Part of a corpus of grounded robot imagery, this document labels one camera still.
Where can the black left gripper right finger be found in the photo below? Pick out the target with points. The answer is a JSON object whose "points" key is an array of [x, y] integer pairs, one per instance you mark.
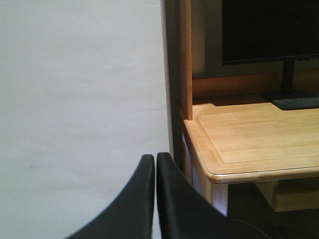
{"points": [[185, 214]]}

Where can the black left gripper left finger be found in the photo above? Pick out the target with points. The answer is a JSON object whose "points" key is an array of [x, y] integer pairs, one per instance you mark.
{"points": [[130, 215]]}

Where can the light wooden desk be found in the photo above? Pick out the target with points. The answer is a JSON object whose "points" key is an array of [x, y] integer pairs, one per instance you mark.
{"points": [[231, 135]]}

